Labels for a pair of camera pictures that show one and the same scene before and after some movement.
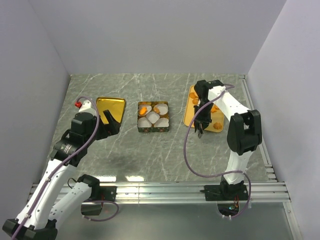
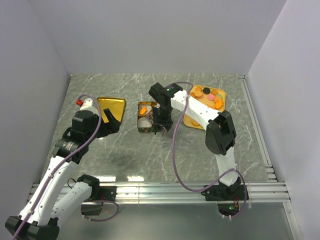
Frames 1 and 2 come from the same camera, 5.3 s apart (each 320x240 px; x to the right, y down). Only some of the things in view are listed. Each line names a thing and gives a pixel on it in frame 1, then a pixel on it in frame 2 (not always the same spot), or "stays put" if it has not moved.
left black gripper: (110, 128) stays put
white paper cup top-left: (149, 109) stays put
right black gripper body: (204, 115) -> (162, 117)
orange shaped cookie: (143, 110) stays put
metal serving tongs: (201, 132) -> (163, 129)
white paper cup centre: (152, 116) stays put
